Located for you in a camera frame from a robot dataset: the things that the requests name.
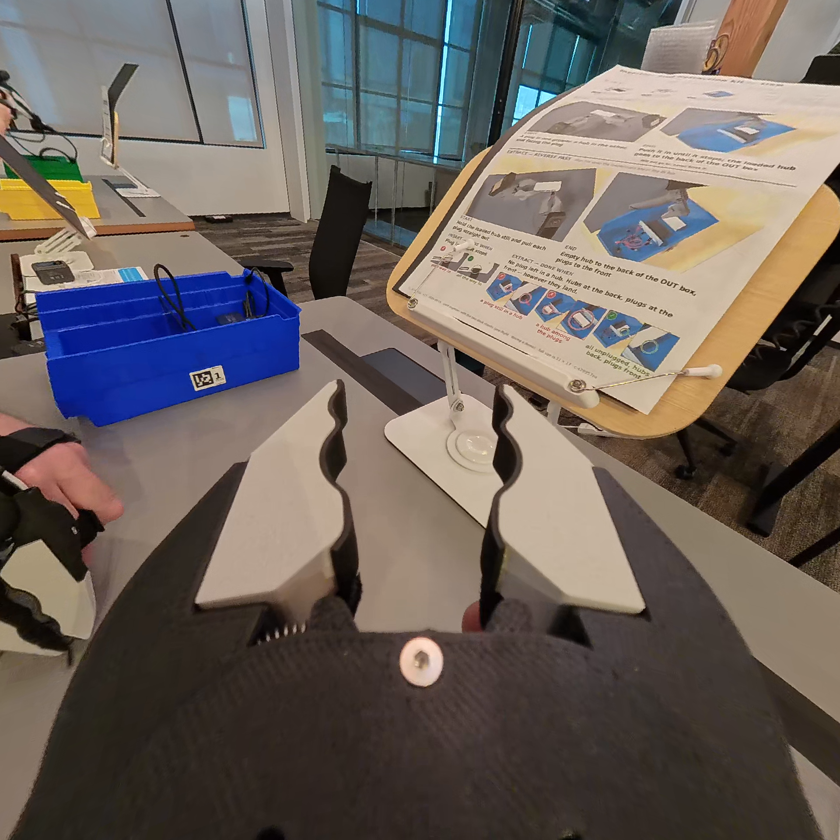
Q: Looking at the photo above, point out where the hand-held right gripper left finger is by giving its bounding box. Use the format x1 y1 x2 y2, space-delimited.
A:
195 379 363 624

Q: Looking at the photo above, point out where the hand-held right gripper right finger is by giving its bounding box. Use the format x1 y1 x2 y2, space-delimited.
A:
479 384 649 631

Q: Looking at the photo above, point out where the blue plastic bin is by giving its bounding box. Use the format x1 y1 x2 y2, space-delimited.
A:
36 268 303 429

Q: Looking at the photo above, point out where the person's left hand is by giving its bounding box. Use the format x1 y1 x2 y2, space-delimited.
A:
12 438 126 526

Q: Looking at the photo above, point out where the black wristband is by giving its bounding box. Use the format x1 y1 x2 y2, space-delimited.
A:
0 427 82 475

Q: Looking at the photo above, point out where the white sheet panel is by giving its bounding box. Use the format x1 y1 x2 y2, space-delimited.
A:
407 295 601 409

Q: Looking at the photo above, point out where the white box black device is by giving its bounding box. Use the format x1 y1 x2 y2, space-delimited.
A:
10 251 94 293

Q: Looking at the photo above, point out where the green yellow box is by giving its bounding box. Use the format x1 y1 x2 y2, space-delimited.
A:
0 154 101 222

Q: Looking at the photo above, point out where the grey desk wooden edge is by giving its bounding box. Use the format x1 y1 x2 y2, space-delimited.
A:
0 174 198 244

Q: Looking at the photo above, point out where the black backed board stand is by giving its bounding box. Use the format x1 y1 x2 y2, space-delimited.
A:
98 62 163 199
0 134 96 258

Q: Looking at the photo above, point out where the printed instruction sheet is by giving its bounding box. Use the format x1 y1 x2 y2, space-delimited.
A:
399 64 840 416

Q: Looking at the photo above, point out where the bubble wrap roll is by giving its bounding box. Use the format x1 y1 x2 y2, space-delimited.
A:
640 20 719 72

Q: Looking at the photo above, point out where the black coiled cord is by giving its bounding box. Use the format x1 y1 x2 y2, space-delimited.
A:
764 322 818 355

